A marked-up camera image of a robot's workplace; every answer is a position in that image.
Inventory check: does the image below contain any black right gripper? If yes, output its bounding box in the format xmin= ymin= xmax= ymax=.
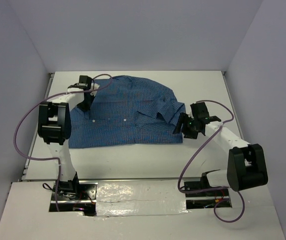
xmin=173 ymin=112 xmax=199 ymax=140

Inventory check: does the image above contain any blue checked long sleeve shirt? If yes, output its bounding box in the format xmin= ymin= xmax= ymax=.
xmin=69 ymin=75 xmax=185 ymax=149

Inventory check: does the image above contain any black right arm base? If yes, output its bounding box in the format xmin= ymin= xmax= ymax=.
xmin=180 ymin=178 xmax=232 ymax=210

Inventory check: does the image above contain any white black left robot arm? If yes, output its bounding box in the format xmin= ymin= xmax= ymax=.
xmin=37 ymin=75 xmax=99 ymax=199

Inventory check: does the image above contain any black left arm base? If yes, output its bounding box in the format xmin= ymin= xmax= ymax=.
xmin=42 ymin=180 xmax=98 ymax=216

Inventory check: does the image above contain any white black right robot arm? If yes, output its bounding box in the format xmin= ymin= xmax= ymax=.
xmin=173 ymin=100 xmax=269 ymax=196

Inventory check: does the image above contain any silver tape patch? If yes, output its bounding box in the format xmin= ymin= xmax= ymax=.
xmin=95 ymin=180 xmax=188 ymax=217

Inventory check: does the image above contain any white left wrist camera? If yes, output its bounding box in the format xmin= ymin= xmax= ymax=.
xmin=90 ymin=83 xmax=100 ymax=96

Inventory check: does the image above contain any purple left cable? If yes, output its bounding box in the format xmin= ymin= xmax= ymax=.
xmin=13 ymin=73 xmax=113 ymax=213

